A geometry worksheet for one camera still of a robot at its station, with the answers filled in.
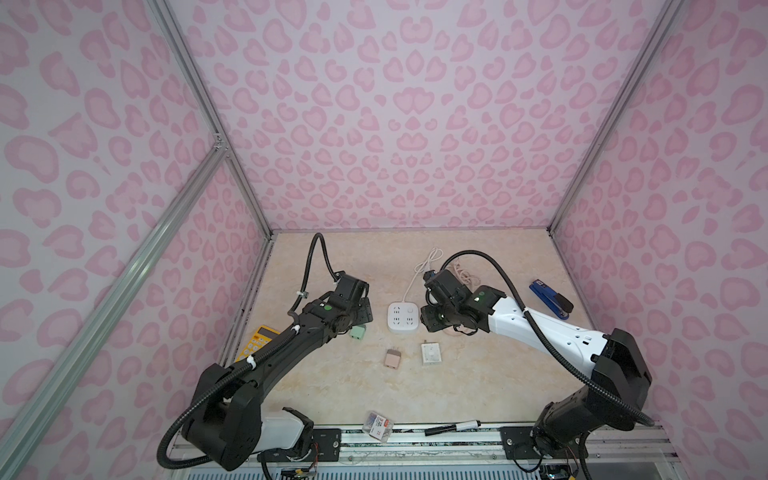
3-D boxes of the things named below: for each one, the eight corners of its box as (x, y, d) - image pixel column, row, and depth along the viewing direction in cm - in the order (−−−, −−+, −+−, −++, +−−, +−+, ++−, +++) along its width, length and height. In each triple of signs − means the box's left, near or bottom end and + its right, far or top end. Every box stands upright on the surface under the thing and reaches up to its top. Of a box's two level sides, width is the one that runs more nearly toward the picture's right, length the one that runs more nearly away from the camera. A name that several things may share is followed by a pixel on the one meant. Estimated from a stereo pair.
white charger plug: (422, 362, 89) (422, 358, 86) (421, 347, 91) (421, 343, 89) (440, 362, 88) (441, 358, 86) (438, 347, 91) (439, 343, 89)
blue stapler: (563, 321, 97) (570, 313, 93) (528, 289, 105) (533, 281, 101) (571, 315, 99) (578, 307, 95) (536, 284, 107) (541, 276, 103)
